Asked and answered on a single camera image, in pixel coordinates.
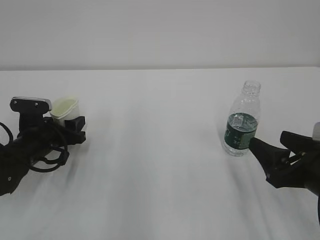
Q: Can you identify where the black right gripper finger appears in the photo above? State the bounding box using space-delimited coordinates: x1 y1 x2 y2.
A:
249 137 291 178
279 131 320 156

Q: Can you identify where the clear water bottle green label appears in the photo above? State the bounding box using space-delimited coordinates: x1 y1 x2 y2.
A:
223 80 261 157

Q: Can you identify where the white paper cup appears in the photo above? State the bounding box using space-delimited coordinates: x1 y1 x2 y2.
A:
49 96 80 127

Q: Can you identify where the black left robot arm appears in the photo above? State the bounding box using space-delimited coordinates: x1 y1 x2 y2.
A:
0 116 86 196

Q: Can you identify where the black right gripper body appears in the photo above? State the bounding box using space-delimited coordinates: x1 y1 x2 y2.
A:
266 152 320 190

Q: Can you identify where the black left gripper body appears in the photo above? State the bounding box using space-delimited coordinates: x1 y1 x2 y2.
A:
14 117 73 160

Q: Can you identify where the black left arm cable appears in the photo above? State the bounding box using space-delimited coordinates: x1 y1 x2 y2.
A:
0 121 70 173

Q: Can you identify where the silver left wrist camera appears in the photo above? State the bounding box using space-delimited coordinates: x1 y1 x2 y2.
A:
9 96 52 128

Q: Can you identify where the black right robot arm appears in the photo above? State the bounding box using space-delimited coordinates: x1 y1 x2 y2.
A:
249 131 320 196

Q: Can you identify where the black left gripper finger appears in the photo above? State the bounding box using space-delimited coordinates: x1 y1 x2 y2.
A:
64 116 86 145

